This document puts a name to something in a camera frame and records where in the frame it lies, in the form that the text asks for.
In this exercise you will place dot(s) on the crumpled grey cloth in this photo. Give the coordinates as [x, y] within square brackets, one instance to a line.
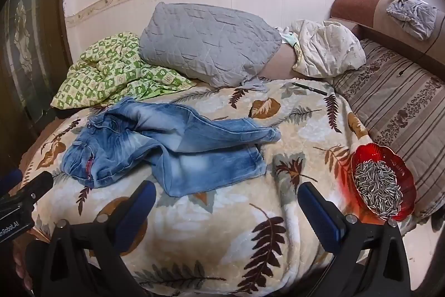
[412, 17]

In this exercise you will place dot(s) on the leaf print fleece blanket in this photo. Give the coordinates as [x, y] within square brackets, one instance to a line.
[243, 213]

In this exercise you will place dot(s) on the black pen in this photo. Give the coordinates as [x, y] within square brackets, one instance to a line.
[309, 88]

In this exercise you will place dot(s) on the pale blue cloth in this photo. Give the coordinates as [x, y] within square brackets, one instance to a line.
[289, 37]

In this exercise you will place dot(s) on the cream floral cloth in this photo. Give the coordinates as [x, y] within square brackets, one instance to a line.
[326, 46]

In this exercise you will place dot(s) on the dark wooden door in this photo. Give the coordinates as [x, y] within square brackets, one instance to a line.
[31, 57]

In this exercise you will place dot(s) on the striped brown cushion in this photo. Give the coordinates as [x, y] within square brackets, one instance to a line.
[399, 102]

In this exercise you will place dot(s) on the red glass bowl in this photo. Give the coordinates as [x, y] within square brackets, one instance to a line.
[373, 152]

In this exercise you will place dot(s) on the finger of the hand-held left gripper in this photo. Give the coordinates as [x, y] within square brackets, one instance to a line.
[34, 187]
[9, 180]

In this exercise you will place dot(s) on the grey quilted pillow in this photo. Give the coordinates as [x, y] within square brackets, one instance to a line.
[208, 39]

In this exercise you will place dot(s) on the blue denim pants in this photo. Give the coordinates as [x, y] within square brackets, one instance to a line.
[180, 147]

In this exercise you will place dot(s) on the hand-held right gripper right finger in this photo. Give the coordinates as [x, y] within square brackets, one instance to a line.
[318, 217]

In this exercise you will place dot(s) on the pile of sunflower seeds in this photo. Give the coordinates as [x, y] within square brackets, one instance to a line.
[379, 185]

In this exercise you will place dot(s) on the person's left hand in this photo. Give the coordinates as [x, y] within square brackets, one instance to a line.
[21, 265]

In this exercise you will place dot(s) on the brown padded headboard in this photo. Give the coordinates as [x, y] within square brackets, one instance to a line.
[361, 8]

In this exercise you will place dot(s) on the tan pillow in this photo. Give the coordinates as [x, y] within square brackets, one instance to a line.
[280, 62]

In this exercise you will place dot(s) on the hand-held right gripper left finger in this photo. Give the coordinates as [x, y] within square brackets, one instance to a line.
[137, 213]

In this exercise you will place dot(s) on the green checked quilt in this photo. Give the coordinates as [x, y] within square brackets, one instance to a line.
[114, 74]

